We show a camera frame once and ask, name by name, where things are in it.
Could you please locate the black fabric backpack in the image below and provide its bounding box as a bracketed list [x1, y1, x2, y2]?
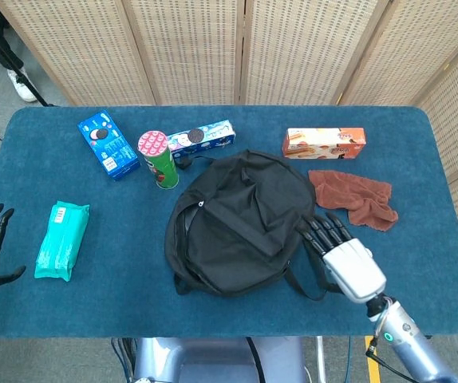
[164, 149, 342, 301]

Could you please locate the long blue Oreo box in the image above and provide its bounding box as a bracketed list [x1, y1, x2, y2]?
[166, 119, 237, 160]

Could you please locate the black tripod leg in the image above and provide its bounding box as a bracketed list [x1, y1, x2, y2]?
[0, 14, 57, 108]

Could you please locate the brown towel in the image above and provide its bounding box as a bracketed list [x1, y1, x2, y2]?
[307, 169, 399, 231]

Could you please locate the white sneaker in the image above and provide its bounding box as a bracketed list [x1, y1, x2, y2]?
[6, 67, 38, 103]

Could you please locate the orange biscuit box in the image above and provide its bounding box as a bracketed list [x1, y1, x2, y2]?
[281, 127, 367, 160]

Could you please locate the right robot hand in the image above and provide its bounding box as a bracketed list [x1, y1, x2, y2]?
[297, 211, 388, 305]

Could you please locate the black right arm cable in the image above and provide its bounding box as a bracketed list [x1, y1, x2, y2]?
[366, 343, 425, 383]

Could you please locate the teal wipes packet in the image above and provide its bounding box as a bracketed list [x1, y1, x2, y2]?
[34, 199, 91, 282]

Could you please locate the green Pringles can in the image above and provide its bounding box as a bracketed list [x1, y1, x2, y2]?
[136, 129, 180, 191]

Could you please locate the blue table carpet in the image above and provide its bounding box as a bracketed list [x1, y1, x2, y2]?
[0, 105, 458, 340]

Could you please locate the rattan folding screen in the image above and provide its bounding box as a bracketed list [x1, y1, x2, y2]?
[0, 0, 458, 360]

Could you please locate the blue-grey robot torso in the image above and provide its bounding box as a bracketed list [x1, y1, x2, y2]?
[132, 337, 308, 383]

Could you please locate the wide blue Oreo box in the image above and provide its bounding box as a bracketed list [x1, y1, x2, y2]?
[77, 109, 141, 182]

